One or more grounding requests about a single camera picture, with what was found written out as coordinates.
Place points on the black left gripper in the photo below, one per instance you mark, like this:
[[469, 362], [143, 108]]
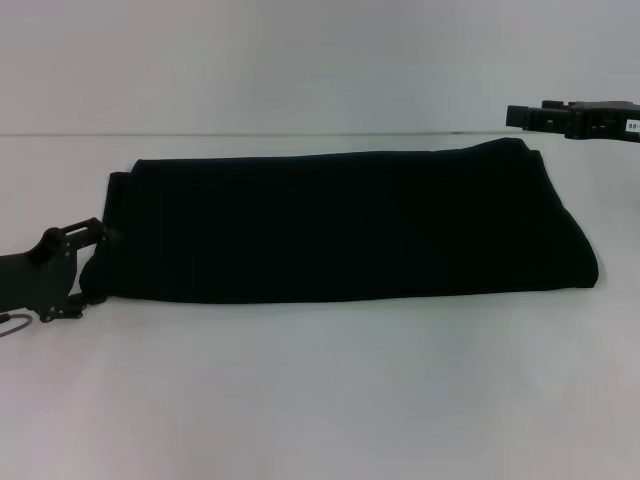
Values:
[[40, 280]]

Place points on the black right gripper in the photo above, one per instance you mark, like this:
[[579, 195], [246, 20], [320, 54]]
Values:
[[605, 120]]

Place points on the black shirt with FREE print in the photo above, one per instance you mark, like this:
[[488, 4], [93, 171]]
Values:
[[325, 225]]

